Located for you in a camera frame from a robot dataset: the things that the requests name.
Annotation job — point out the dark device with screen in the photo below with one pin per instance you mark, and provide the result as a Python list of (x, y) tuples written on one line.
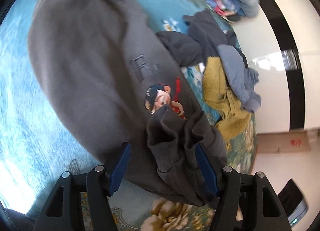
[(293, 202)]

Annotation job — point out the teal floral bed blanket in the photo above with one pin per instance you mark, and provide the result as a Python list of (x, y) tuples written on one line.
[(36, 148)]

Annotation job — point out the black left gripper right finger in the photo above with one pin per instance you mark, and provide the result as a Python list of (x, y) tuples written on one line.
[(246, 202)]

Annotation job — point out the dark navy fleece garment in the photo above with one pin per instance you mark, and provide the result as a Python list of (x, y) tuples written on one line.
[(200, 42)]

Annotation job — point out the cardboard box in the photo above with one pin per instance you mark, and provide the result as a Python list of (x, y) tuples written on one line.
[(277, 143)]

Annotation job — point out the grey sweatpants with cartoon print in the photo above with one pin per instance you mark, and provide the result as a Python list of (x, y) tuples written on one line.
[(110, 80)]

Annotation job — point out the mustard yellow knit sweater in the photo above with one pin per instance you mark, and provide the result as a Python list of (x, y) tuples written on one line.
[(218, 95)]

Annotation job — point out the light blue-grey garment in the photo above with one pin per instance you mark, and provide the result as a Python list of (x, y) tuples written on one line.
[(241, 78)]

